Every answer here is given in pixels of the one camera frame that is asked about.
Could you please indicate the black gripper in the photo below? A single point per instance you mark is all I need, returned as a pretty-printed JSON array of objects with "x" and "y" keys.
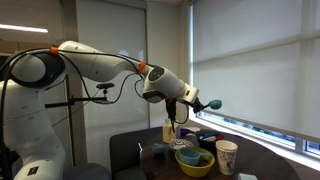
[{"x": 195, "y": 102}]

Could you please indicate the small teal measuring scoop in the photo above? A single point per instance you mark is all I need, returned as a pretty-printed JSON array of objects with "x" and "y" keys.
[{"x": 215, "y": 104}]

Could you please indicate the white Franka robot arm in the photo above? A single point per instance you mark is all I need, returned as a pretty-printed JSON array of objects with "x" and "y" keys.
[{"x": 30, "y": 116}]

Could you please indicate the large teal measuring scoop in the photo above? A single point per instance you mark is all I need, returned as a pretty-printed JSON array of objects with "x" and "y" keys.
[{"x": 188, "y": 156}]

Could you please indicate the patterned paper cup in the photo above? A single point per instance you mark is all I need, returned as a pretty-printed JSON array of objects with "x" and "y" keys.
[{"x": 226, "y": 156}]

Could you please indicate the small blue bowl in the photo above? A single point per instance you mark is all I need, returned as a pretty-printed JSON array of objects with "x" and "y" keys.
[{"x": 159, "y": 148}]

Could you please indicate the yellow bowl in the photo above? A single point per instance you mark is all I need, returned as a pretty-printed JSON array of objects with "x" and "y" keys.
[{"x": 195, "y": 169}]

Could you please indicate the plain white dish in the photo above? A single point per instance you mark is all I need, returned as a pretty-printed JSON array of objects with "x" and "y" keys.
[{"x": 194, "y": 129}]

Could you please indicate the dark blue object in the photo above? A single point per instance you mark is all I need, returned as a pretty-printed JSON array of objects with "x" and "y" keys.
[{"x": 185, "y": 131}]

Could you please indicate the cream bottle white cap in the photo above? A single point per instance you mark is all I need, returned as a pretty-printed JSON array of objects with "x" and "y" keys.
[{"x": 167, "y": 131}]

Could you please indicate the patterned white plate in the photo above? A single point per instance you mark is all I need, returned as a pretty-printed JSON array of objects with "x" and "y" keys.
[{"x": 180, "y": 144}]

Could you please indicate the wide white roller blind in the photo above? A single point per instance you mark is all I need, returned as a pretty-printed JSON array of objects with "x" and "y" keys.
[{"x": 253, "y": 60}]

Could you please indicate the dark grey sofa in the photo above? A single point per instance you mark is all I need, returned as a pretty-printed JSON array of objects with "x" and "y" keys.
[{"x": 128, "y": 150}]

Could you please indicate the light teal box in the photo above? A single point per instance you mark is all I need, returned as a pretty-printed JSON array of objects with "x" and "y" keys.
[{"x": 247, "y": 176}]

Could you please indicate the narrow white roller blind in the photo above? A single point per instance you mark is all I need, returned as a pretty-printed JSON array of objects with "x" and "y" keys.
[{"x": 113, "y": 30}]

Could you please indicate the grey rounded cushion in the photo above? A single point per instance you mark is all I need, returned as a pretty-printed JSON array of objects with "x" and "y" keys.
[{"x": 86, "y": 171}]

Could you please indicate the black stand pole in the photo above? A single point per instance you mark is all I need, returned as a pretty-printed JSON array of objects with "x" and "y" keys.
[{"x": 69, "y": 133}]

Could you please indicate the ceiling light strip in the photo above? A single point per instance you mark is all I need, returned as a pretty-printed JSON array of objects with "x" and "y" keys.
[{"x": 23, "y": 28}]

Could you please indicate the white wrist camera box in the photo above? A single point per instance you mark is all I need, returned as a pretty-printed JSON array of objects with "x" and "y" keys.
[{"x": 190, "y": 93}]

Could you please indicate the white window frame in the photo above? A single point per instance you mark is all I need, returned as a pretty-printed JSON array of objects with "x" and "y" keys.
[{"x": 266, "y": 136}]

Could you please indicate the black camera on boom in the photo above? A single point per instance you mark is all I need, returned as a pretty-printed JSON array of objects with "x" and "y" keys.
[{"x": 105, "y": 86}]

